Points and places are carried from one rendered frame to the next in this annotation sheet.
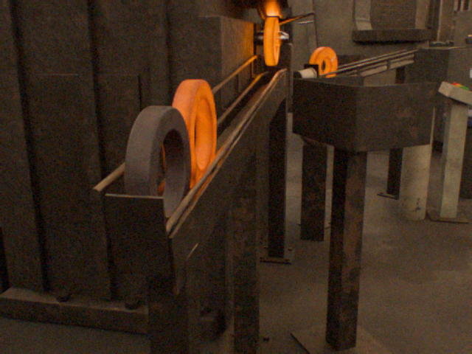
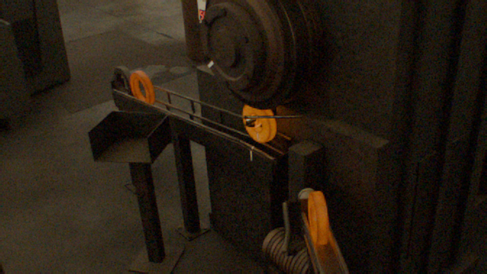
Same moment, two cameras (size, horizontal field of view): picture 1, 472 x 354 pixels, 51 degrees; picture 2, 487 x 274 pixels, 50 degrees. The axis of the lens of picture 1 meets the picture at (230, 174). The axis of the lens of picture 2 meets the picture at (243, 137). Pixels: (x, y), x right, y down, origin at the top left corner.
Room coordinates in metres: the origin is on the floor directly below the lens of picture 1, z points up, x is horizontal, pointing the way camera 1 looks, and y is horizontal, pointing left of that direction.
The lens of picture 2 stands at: (2.76, -1.48, 1.67)
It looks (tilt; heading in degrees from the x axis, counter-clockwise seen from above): 29 degrees down; 130
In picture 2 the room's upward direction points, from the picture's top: 4 degrees counter-clockwise
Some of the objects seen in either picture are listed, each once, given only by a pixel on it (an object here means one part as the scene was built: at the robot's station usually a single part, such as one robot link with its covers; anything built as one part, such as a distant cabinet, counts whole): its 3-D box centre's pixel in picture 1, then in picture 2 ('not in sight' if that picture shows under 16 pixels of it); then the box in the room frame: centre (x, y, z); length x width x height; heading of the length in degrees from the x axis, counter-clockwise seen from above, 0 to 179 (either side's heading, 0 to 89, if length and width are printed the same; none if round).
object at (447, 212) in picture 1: (452, 152); not in sight; (2.22, -1.02, 0.31); 0.24 x 0.16 x 0.62; 167
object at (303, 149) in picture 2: (278, 75); (306, 176); (1.95, -0.19, 0.68); 0.11 x 0.08 x 0.24; 77
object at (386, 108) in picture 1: (351, 225); (142, 196); (1.17, -0.30, 0.36); 0.26 x 0.20 x 0.72; 22
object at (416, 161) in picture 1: (415, 163); not in sight; (2.21, -0.86, 0.26); 0.12 x 0.12 x 0.52
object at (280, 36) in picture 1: (262, 38); (265, 116); (1.73, -0.11, 0.82); 0.17 x 0.04 x 0.04; 77
